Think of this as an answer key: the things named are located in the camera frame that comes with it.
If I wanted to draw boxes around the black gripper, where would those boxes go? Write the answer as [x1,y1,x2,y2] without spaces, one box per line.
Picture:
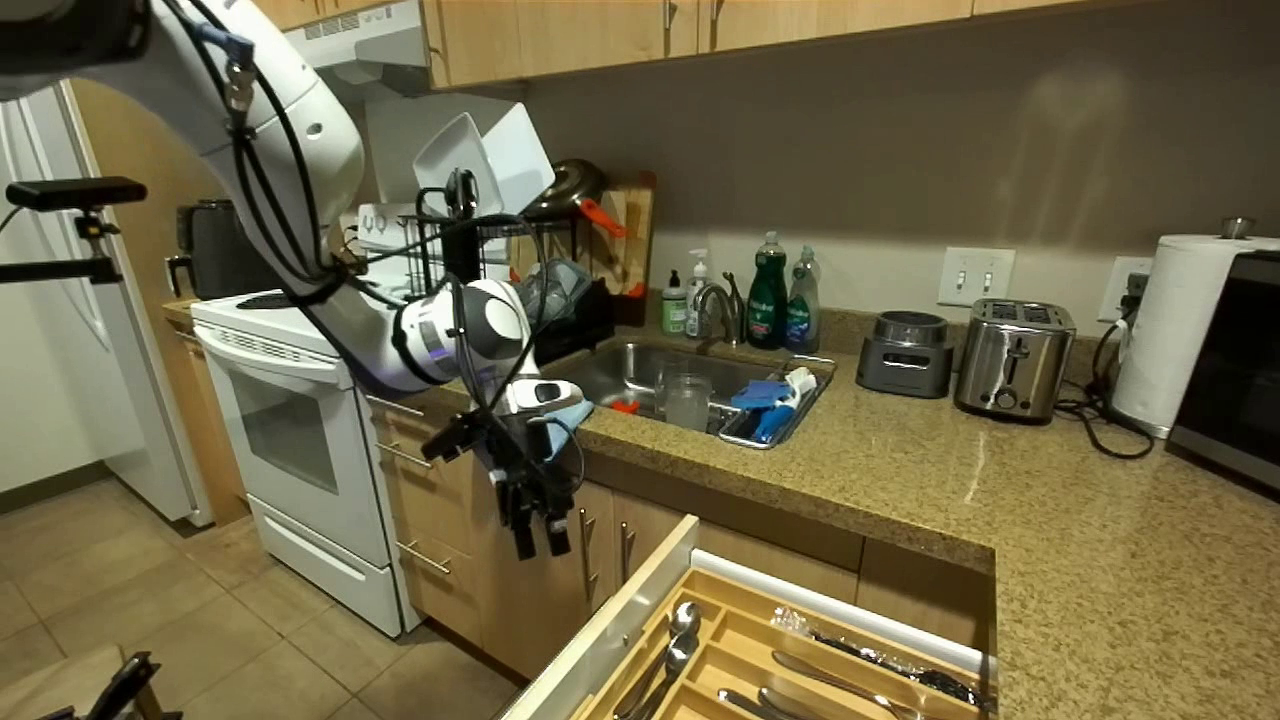
[481,422,586,563]

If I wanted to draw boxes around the wooden drawer with steel handle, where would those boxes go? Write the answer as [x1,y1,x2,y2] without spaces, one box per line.
[499,514,999,720]

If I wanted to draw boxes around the wooden sink base cabinet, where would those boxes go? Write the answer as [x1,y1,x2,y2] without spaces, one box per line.
[370,397,995,686]

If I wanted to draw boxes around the light blue cloth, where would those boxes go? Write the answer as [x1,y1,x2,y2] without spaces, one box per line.
[531,397,601,464]

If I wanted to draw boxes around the steel spoon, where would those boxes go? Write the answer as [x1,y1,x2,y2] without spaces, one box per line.
[655,598,704,678]

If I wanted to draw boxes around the steel sink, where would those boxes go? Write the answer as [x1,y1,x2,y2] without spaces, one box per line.
[535,332,841,456]

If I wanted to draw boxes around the clear plastic cup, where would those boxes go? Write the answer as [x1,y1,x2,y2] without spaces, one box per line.
[655,374,717,432]

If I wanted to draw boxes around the pale blue plastic container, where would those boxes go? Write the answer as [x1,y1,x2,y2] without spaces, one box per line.
[516,258,595,338]

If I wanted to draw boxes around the wooden cutlery tray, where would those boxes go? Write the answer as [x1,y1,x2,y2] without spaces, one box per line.
[572,569,991,720]

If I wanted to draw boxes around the blue dish brush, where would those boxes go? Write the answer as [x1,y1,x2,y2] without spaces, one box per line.
[717,397,806,453]

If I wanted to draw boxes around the white oven stove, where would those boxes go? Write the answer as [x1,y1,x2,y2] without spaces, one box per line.
[190,258,423,639]

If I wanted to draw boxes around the blue sponge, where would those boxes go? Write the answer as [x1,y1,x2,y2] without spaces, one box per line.
[727,378,796,417]

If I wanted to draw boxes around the small green soap bottle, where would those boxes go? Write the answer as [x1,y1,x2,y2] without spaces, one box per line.
[659,268,691,340]

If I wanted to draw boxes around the white pump bottle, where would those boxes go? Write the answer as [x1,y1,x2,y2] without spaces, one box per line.
[681,245,717,345]

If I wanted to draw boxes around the steel faucet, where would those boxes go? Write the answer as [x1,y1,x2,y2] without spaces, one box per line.
[691,272,753,354]

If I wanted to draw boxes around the green dish soap bottle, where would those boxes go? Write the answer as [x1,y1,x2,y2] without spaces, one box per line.
[743,230,791,354]

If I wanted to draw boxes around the blue dish soap bottle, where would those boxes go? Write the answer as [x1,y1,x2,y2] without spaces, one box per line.
[779,240,824,355]

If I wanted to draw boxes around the black frying pan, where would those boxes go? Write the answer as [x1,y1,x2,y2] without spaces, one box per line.
[523,155,611,224]

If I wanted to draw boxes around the steel table knife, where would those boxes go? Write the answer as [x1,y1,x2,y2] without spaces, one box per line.
[773,606,986,713]

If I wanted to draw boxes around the small dark grey appliance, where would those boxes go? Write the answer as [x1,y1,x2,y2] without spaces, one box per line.
[852,309,958,402]

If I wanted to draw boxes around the black clamp stand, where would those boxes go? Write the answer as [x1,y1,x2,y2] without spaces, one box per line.
[74,649,183,720]

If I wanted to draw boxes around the white refrigerator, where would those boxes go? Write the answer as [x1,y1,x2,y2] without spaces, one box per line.
[0,86,217,533]

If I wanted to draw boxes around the steel toaster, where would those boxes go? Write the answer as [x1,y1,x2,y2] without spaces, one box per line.
[952,298,1082,428]

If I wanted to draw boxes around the white range hood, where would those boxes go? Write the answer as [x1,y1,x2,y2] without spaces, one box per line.
[285,0,436,96]

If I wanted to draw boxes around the wooden upper cabinets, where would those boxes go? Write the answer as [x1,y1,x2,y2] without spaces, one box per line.
[253,0,1280,96]

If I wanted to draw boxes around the white paper towel roll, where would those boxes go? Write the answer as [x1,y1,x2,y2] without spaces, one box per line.
[1109,231,1278,444]

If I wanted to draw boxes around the black steel microwave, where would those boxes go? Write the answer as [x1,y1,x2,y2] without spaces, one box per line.
[1166,245,1280,500]

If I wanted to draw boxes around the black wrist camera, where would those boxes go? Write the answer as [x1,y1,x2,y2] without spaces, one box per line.
[422,406,495,470]

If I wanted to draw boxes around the black wire dish rack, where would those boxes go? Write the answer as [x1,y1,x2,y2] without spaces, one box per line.
[404,169,624,374]

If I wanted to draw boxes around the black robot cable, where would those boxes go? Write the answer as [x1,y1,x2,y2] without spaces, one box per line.
[165,0,552,453]

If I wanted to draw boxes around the white light switch plate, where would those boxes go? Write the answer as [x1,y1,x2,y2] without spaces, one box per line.
[937,245,1015,313]

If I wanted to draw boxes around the black toaster cable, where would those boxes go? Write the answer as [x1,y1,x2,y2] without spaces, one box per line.
[1058,316,1166,464]

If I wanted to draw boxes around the white wall outlet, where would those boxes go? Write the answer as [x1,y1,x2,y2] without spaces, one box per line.
[1098,251,1155,330]

